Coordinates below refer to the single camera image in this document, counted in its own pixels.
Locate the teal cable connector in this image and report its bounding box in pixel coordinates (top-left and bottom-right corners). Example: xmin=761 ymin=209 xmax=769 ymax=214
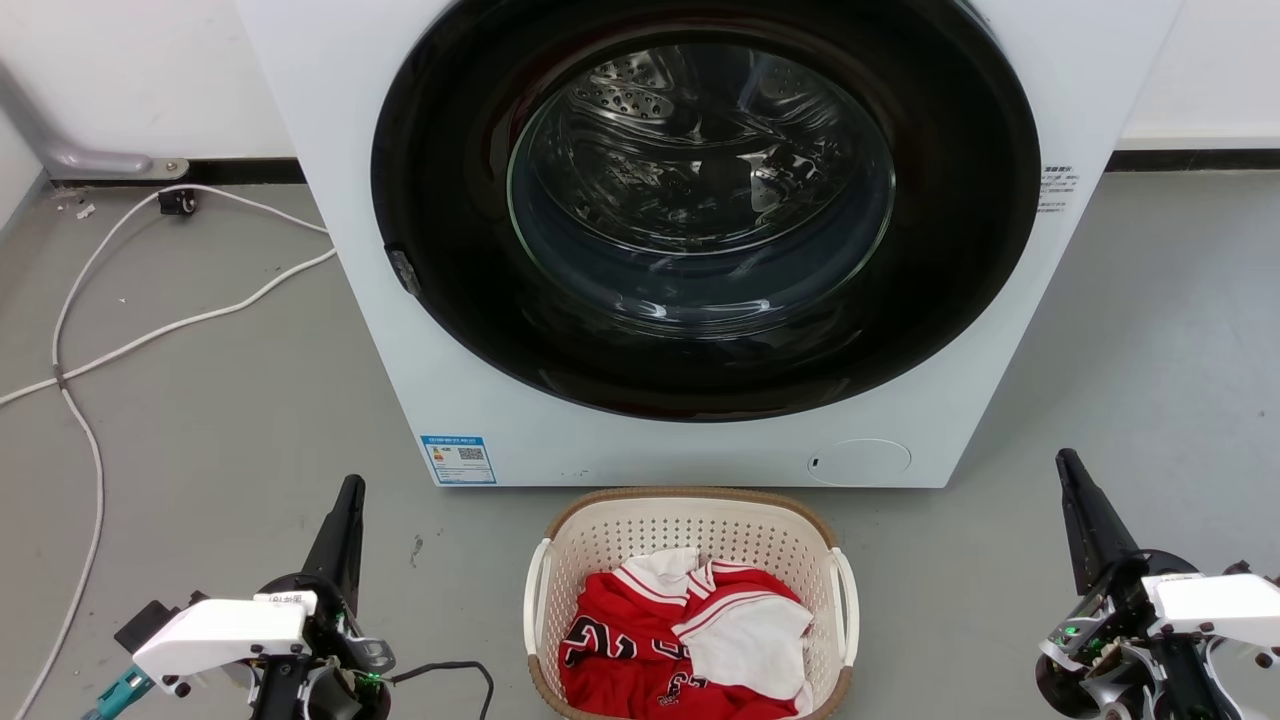
xmin=82 ymin=668 xmax=155 ymax=720

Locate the beige perforated plastic laundry basket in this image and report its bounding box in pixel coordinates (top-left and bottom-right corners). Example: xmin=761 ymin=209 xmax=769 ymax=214
xmin=522 ymin=487 xmax=861 ymax=720

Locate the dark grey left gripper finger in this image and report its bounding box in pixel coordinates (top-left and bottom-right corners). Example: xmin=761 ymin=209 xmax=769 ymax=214
xmin=299 ymin=474 xmax=367 ymax=613

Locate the round black glass washer door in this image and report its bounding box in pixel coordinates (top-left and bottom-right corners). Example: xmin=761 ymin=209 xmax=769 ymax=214
xmin=370 ymin=0 xmax=1043 ymax=424

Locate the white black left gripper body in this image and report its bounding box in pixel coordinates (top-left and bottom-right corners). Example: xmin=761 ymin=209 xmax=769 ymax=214
xmin=114 ymin=572 xmax=397 ymax=720

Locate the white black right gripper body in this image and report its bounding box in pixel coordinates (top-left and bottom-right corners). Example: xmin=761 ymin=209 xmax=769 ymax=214
xmin=1035 ymin=548 xmax=1280 ymax=720

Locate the small text sticker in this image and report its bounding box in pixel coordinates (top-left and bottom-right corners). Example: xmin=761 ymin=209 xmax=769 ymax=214
xmin=1036 ymin=164 xmax=1076 ymax=214

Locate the round white filter cover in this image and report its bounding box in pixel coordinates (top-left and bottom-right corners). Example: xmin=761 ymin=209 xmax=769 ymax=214
xmin=807 ymin=438 xmax=913 ymax=488

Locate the grey door latch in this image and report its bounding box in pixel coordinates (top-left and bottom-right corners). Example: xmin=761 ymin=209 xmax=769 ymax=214
xmin=387 ymin=244 xmax=422 ymax=299

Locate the white front-load washing machine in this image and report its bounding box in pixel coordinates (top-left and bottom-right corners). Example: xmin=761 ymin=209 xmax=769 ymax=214
xmin=235 ymin=0 xmax=1186 ymax=490

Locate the steel washer drum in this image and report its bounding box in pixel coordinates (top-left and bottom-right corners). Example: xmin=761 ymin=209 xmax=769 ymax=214
xmin=507 ymin=40 xmax=897 ymax=343

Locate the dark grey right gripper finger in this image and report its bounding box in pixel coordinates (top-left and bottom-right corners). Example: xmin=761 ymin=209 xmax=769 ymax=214
xmin=1055 ymin=447 xmax=1143 ymax=597

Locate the white garment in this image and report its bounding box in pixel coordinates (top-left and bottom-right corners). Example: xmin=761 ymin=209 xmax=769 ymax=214
xmin=620 ymin=546 xmax=815 ymax=717

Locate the blue energy label sticker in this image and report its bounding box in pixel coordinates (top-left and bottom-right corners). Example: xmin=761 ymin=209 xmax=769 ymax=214
xmin=420 ymin=434 xmax=498 ymax=486

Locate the grey floor pipe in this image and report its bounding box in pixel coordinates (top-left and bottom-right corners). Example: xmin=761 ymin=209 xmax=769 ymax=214
xmin=0 ymin=60 xmax=190 ymax=182

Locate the red basketball jersey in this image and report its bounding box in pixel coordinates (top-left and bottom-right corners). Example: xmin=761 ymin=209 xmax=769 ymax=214
xmin=557 ymin=560 xmax=813 ymax=720

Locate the long white floor cable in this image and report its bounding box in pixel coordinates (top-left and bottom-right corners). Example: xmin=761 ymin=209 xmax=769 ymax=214
xmin=10 ymin=183 xmax=333 ymax=720

